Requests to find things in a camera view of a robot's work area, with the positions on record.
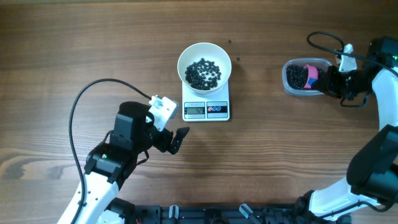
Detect white bowl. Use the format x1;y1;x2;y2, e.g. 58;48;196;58
177;42;232;95

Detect white digital kitchen scale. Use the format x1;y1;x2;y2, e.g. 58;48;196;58
182;82;230;122

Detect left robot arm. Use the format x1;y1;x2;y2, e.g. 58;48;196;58
59;96;189;223

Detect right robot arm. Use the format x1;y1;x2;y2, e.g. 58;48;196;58
290;36;397;223

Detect black beans in bowl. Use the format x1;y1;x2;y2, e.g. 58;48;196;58
183;58;222;91

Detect clear plastic container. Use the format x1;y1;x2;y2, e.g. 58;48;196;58
282;58;332;96

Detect left camera cable black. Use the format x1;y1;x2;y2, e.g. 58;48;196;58
68;78;153;224

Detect pink scoop blue handle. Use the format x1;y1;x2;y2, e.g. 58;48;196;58
304;65;318;89

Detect black beans in container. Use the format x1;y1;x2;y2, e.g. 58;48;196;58
286;65;308;90

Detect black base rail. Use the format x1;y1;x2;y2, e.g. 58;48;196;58
128;205;294;224

